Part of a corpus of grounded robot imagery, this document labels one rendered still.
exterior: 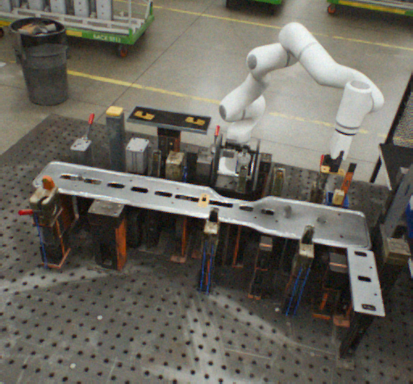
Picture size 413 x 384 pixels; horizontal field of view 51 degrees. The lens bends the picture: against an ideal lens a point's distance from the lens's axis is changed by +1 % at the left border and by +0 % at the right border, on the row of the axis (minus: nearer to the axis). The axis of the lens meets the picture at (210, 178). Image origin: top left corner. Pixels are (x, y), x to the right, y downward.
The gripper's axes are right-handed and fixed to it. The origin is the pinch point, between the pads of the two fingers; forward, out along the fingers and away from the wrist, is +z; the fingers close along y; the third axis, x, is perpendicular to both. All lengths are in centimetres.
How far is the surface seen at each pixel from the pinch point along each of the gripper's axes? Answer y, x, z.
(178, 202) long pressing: 4, -56, 27
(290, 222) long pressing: 3.7, -10.4, 27.4
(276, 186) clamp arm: -14.3, -17.4, 24.9
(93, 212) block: 20, -85, 25
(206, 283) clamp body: 21, -40, 52
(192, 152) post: -20, -55, 18
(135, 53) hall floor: -376, -194, 128
